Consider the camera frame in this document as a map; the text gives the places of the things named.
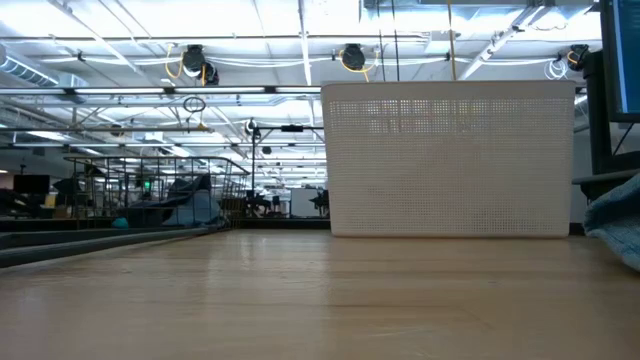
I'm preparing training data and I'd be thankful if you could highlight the navy blue cloth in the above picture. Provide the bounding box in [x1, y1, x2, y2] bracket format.
[124, 172, 215, 229]

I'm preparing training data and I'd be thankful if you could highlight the white background board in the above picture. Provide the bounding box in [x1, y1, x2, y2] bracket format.
[289, 187, 322, 219]

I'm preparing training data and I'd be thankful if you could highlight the black background pole stand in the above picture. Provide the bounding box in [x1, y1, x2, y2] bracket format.
[243, 117, 326, 221]

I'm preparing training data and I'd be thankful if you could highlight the white perforated plastic basket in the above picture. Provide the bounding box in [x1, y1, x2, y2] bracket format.
[320, 79, 577, 239]

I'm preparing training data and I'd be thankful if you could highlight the black monitor stand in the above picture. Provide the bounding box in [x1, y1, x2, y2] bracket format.
[582, 49, 640, 176]

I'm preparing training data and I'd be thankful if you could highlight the dark grey side desk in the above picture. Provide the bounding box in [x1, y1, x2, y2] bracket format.
[571, 167, 640, 202]

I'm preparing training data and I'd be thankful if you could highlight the dark background monitor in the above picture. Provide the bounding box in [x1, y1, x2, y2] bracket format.
[12, 173, 52, 197]

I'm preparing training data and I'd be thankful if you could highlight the light blue striped towel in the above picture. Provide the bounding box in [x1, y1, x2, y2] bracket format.
[581, 171, 640, 274]

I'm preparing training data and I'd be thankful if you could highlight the computer monitor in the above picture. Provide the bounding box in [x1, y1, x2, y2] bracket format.
[599, 0, 640, 124]

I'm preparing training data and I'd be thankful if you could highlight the black metal table frame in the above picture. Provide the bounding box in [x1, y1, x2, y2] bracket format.
[0, 215, 587, 237]

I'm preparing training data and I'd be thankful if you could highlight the black ceiling cable reel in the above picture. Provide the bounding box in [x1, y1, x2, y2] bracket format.
[202, 60, 221, 87]
[340, 42, 368, 72]
[566, 43, 592, 72]
[181, 43, 207, 77]

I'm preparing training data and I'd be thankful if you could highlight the dark wire metal basket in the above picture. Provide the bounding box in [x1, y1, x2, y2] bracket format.
[63, 155, 252, 231]

